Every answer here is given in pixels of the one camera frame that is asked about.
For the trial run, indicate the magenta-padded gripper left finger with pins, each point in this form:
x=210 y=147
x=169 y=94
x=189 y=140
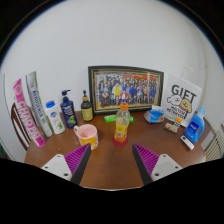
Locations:
x=60 y=165

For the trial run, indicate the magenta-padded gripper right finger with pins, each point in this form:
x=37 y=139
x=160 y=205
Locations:
x=163 y=165

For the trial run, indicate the orange drink bottle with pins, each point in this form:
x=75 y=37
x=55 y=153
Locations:
x=121 y=125

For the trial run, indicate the white remote control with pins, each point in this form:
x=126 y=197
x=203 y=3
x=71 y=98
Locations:
x=187 y=142

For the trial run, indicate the small beige pack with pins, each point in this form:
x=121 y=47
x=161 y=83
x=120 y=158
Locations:
x=170 y=127

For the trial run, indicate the pink and yellow mug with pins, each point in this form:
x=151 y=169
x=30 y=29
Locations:
x=88 y=136

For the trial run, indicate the white bottle with blue cap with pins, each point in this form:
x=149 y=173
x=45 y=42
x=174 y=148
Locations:
x=56 y=120

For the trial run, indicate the small orange-topped white box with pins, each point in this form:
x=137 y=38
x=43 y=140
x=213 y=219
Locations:
x=178 y=121

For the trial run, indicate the blue detergent bottle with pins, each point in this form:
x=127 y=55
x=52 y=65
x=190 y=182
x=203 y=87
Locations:
x=194 y=128

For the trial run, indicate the blue tissue pack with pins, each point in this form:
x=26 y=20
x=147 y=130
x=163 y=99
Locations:
x=154 y=115

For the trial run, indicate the dark blue pump bottle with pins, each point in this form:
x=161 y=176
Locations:
x=69 y=113

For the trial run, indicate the white radiator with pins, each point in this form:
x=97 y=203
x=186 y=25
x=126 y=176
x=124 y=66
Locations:
x=215 y=146

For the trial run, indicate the brown side table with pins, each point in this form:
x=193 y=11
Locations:
x=208 y=130

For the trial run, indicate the brown wooden chair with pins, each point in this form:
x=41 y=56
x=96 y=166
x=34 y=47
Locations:
x=16 y=126

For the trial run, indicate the dark pump bottle yellow label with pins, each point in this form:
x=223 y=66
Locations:
x=87 y=111

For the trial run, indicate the white paper gift bag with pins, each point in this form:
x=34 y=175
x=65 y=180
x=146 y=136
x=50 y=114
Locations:
x=181 y=100

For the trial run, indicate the framed group photo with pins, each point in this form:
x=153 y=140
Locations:
x=126 y=88

